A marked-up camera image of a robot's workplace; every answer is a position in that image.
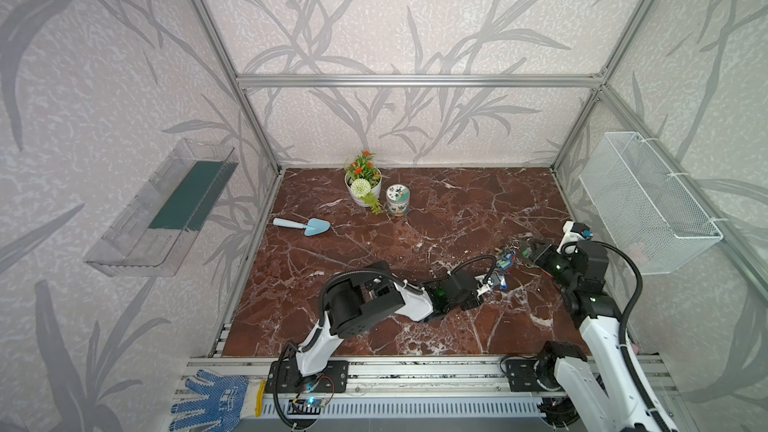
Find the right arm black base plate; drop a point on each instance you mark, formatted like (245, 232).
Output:
(522, 376)

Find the printed snack jar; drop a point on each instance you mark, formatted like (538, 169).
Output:
(398, 200)

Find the white wire mesh basket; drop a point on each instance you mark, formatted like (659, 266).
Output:
(647, 210)

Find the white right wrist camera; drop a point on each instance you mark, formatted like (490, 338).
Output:
(573, 232)

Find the potted artificial flower plant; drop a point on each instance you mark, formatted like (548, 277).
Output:
(363, 180)

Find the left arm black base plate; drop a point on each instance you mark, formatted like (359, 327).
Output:
(285, 377)

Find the blue dotted work glove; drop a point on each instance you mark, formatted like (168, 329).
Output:
(219, 402)

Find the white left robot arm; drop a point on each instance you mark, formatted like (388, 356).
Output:
(354, 302)

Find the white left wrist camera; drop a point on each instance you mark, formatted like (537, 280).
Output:
(486, 284)

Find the clear plastic wall tray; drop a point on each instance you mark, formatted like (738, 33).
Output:
(154, 233)

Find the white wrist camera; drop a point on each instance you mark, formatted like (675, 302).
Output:
(486, 284)
(573, 232)

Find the light blue toy trowel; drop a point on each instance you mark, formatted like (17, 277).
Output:
(313, 227)

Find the green circuit board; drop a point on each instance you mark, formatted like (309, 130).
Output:
(308, 406)

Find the blue tagged key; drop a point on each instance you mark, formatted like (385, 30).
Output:
(504, 262)

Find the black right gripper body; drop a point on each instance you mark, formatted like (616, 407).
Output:
(537, 251)

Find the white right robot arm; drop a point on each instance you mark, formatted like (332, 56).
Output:
(621, 399)

